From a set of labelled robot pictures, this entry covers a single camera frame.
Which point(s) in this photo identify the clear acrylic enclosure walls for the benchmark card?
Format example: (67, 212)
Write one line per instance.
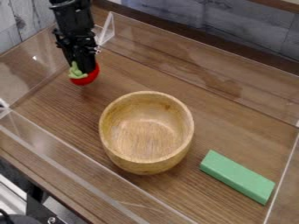
(244, 106)

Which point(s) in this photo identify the wooden bowl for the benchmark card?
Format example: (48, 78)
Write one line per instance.
(145, 129)

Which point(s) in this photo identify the red toy strawberry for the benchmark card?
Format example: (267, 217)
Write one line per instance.
(80, 78)

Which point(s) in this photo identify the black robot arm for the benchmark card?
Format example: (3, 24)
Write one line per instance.
(68, 3)

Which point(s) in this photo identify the green rectangular block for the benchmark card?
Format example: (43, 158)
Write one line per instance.
(236, 176)

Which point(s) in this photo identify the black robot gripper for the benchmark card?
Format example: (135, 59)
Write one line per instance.
(75, 37)

